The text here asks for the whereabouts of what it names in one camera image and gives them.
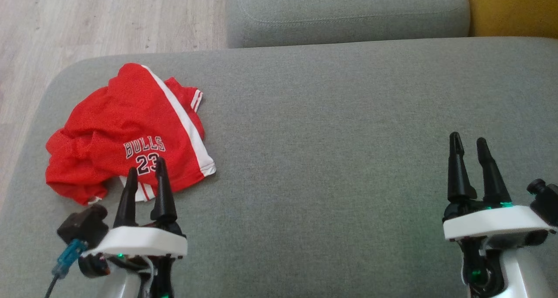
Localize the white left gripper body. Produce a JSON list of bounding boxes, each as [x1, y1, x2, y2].
[[81, 219, 188, 298]]

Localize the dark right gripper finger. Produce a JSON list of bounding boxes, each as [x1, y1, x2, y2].
[[476, 137, 513, 206], [447, 132, 477, 203]]

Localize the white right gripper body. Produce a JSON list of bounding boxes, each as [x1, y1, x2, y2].
[[442, 201, 557, 298]]

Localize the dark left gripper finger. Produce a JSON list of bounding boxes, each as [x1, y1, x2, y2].
[[113, 166, 140, 228], [150, 157, 179, 225]]

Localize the red shorts white stripe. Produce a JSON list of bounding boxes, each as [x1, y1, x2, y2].
[[45, 62, 217, 205]]

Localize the large grey sofa seat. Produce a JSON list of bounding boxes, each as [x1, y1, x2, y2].
[[0, 36, 558, 298]]

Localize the large yellow sofa backrest cushion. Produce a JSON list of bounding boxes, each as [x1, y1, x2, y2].
[[464, 0, 558, 39]]

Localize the grey sofa seat cushion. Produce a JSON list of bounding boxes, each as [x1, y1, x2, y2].
[[225, 0, 472, 49]]

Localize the black cable blue plug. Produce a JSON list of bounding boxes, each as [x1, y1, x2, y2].
[[43, 239, 88, 298]]

